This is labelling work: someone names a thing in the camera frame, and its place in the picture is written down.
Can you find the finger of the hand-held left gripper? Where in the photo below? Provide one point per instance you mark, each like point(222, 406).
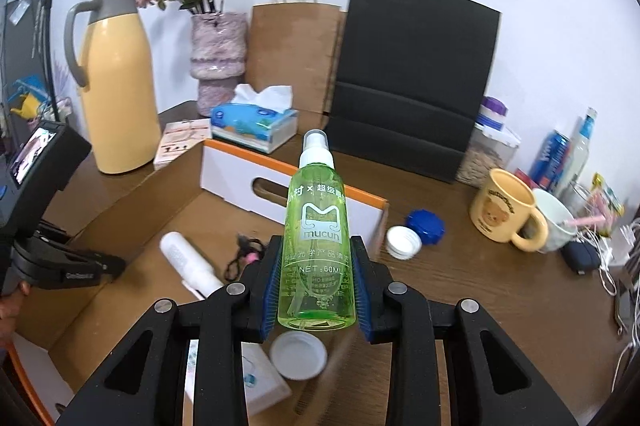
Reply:
point(111, 267)

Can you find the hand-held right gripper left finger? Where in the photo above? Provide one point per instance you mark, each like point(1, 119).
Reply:
point(270, 306)

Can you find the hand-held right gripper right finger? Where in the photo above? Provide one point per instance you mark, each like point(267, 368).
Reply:
point(364, 306)

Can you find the white lid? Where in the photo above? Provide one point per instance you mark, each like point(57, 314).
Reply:
point(297, 354)

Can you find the orange cardboard box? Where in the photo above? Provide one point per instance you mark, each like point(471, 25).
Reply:
point(150, 216)

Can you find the white box with blue print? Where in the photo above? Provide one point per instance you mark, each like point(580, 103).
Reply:
point(260, 376)

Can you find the white tube bottle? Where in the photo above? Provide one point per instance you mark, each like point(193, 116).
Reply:
point(187, 261)

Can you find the green spray bottle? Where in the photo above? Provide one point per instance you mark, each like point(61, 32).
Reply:
point(317, 231)

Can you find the person's left hand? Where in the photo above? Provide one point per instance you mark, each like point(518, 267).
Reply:
point(11, 311)

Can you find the white ribbed bottle cap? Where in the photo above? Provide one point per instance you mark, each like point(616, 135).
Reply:
point(403, 242)

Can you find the blue bottle cap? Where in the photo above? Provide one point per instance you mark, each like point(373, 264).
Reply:
point(425, 226)

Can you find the yellow thermos jug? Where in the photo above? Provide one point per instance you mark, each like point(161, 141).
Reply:
point(117, 81)

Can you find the small white printed box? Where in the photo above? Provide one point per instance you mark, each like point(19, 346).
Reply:
point(180, 141)

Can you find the yellow bear mug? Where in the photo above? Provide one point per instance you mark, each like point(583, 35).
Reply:
point(500, 211)

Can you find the blue tissue pack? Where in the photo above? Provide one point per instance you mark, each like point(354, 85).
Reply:
point(250, 124)

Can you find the clear jar with purple lid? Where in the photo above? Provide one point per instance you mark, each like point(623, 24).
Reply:
point(487, 151)

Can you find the pink textured vase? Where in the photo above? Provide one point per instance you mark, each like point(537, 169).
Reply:
point(220, 56)

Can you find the dark blue pouch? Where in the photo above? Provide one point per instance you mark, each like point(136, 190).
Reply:
point(580, 256)

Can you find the blue drink can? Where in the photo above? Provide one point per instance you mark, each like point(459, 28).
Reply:
point(549, 161)

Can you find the black paper bag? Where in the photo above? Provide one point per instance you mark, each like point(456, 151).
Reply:
point(415, 71)

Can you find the brown paper bag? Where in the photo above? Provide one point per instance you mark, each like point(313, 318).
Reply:
point(295, 56)

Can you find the black phone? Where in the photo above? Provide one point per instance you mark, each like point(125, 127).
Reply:
point(621, 303)

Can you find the clear bottle with blue cap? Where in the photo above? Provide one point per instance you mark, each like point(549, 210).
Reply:
point(580, 156)

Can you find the yellow snack packet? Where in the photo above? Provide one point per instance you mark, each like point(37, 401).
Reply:
point(607, 203)

